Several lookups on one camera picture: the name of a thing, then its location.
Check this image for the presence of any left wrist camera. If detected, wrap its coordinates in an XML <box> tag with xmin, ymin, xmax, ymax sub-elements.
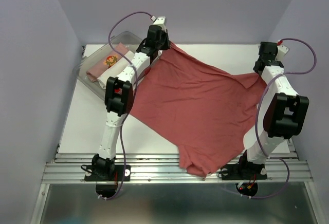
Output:
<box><xmin>151</xmin><ymin>16</ymin><xmax>167</xmax><ymax>32</ymax></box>

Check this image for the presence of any aluminium frame rail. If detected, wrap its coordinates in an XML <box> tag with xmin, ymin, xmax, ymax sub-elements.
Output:
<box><xmin>42</xmin><ymin>159</ymin><xmax>313</xmax><ymax>184</ymax></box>

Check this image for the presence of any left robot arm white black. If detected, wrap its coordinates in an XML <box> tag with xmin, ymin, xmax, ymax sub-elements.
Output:
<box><xmin>88</xmin><ymin>23</ymin><xmax>170</xmax><ymax>181</ymax></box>

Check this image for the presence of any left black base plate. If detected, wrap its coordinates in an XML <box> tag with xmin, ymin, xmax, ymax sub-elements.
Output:
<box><xmin>80</xmin><ymin>164</ymin><xmax>131</xmax><ymax>182</ymax></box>

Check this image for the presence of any dusty red t shirt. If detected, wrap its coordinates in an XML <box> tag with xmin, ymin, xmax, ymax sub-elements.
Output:
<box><xmin>131</xmin><ymin>44</ymin><xmax>266</xmax><ymax>177</ymax></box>

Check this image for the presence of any pink rolled mario t shirt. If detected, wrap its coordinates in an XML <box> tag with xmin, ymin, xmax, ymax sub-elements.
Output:
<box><xmin>86</xmin><ymin>43</ymin><xmax>129</xmax><ymax>82</ymax></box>

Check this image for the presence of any clear plastic storage bin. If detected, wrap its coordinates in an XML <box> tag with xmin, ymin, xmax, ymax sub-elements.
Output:
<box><xmin>73</xmin><ymin>31</ymin><xmax>142</xmax><ymax>99</ymax></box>

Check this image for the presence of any white rolled t shirt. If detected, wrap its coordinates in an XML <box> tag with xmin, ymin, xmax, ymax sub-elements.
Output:
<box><xmin>97</xmin><ymin>53</ymin><xmax>129</xmax><ymax>89</ymax></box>

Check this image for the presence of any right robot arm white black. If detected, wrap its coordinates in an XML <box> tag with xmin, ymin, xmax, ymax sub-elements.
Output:
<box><xmin>236</xmin><ymin>41</ymin><xmax>309</xmax><ymax>179</ymax></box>

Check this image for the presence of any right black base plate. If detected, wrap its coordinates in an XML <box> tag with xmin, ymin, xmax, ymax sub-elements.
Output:
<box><xmin>221</xmin><ymin>162</ymin><xmax>267</xmax><ymax>180</ymax></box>

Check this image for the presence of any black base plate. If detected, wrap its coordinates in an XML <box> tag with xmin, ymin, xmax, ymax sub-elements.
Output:
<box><xmin>80</xmin><ymin>164</ymin><xmax>131</xmax><ymax>182</ymax></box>
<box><xmin>221</xmin><ymin>162</ymin><xmax>267</xmax><ymax>180</ymax></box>

